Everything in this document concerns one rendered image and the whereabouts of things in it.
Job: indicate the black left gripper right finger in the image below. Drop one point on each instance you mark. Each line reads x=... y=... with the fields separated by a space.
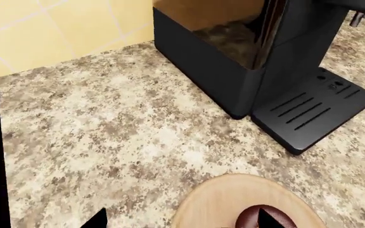
x=268 y=219

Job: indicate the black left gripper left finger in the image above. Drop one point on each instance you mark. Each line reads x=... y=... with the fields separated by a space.
x=99 y=221

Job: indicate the chocolate glazed donut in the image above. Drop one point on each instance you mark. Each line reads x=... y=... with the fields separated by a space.
x=247 y=217

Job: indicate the round wooden plate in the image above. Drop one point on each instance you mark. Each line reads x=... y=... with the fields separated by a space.
x=214 y=204

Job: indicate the black coffee machine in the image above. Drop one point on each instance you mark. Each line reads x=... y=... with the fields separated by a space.
x=233 y=59

